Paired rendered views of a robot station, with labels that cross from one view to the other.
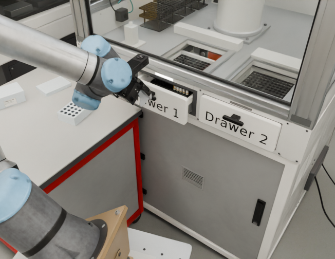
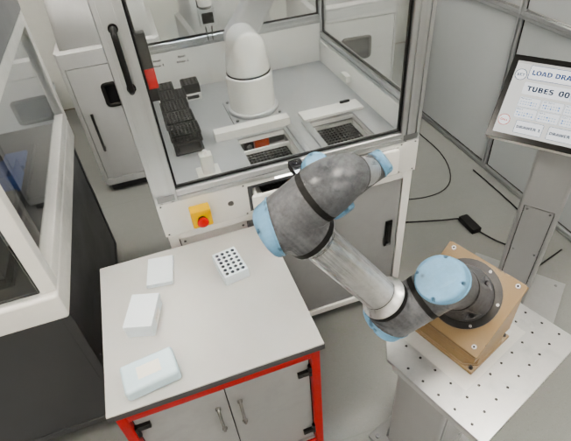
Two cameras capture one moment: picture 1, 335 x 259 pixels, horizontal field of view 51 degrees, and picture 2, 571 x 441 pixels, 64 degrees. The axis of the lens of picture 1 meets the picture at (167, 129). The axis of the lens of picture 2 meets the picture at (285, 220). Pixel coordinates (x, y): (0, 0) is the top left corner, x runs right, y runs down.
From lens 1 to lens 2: 116 cm
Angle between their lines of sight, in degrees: 38
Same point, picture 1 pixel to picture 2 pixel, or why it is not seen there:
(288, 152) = (405, 165)
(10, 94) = (153, 306)
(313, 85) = (414, 106)
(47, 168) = (297, 314)
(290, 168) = (407, 178)
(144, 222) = not seen: hidden behind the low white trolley
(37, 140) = (246, 311)
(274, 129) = (396, 154)
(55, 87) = (166, 269)
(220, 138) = not seen: hidden behind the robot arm
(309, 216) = not seen: hidden behind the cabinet
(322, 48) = (417, 77)
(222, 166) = (350, 219)
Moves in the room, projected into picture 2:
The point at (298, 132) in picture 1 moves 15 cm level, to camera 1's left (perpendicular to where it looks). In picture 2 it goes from (410, 145) to (393, 164)
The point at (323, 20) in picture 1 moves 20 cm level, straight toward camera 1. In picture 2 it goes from (413, 59) to (458, 78)
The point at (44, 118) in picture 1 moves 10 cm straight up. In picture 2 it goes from (214, 296) to (208, 275)
